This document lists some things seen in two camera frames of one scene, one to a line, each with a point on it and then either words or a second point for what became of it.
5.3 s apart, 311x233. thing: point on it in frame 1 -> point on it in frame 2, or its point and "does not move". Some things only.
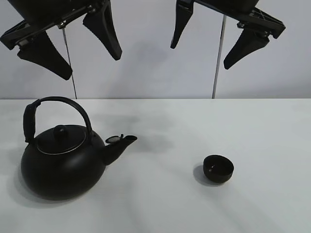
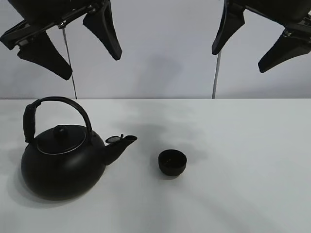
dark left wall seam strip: [70, 63] does not move
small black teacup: [218, 168] -> [172, 162]
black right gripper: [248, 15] -> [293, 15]
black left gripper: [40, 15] does not move
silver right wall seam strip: [219, 57] does not move
